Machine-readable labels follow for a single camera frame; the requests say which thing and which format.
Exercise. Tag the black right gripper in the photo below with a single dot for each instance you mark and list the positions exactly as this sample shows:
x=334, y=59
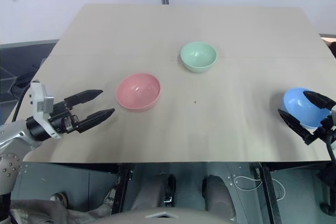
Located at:
x=326, y=127

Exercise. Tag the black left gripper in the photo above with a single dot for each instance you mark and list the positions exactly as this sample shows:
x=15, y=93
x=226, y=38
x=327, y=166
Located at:
x=61, y=121

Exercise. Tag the blue bowl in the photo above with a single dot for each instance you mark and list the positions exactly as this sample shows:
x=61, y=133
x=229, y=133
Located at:
x=298, y=106

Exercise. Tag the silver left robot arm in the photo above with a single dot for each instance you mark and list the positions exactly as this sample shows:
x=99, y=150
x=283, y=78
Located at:
x=13, y=140

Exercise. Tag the pink red bowl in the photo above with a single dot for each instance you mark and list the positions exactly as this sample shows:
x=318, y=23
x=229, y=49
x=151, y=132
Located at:
x=136, y=95

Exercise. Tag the brown wooden furniture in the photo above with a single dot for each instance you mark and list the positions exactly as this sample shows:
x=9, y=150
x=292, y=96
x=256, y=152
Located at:
x=330, y=44

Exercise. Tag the grey sneaker shoe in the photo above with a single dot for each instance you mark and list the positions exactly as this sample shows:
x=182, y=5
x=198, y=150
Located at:
x=109, y=197
x=59, y=198

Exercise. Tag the grey left robot leg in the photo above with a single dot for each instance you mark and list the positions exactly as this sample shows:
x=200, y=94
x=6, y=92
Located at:
x=152, y=190

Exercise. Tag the grey robot leg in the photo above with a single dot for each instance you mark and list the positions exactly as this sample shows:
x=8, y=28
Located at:
x=152, y=190
x=218, y=195

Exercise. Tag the grey cloth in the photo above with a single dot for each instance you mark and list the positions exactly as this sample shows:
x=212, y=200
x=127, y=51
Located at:
x=52, y=213

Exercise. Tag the pale green bowl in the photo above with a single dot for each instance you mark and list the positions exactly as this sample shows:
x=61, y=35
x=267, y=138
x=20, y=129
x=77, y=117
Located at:
x=198, y=56

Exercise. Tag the grey right robot leg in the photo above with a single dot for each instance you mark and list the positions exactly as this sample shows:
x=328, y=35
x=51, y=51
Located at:
x=218, y=195

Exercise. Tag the grey robot torso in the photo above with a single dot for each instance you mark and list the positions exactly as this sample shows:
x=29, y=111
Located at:
x=168, y=217

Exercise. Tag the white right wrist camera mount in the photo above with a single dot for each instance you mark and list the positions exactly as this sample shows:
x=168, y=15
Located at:
x=333, y=110

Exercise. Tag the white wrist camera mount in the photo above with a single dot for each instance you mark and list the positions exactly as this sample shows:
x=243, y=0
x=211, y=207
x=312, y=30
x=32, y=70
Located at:
x=42, y=102
x=333, y=110

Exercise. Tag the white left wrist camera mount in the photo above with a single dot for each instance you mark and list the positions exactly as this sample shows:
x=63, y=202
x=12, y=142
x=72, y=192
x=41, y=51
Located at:
x=42, y=102

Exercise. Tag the black table frame leg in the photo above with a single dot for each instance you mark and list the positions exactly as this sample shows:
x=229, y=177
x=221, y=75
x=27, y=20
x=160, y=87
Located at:
x=269, y=190
x=122, y=187

